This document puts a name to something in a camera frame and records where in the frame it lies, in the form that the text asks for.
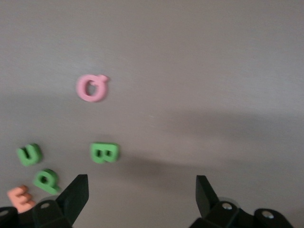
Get orange foam letter E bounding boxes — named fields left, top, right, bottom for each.
left=6, top=185, right=36, bottom=214

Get green foam letter U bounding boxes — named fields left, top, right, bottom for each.
left=16, top=143, right=44, bottom=167

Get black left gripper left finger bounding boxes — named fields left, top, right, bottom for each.
left=0, top=174, right=89, bottom=228

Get green foam letter B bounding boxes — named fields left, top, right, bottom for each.
left=90, top=142, right=120, bottom=164

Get green foam letter P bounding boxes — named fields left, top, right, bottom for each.
left=32, top=168, right=61, bottom=195

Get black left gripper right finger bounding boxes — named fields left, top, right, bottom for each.
left=190, top=175, right=295, bottom=228

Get brown table cover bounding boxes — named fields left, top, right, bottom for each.
left=0, top=0, right=304, bottom=228

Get pink foam letter Q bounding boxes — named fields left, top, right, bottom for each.
left=76, top=74, right=110, bottom=103

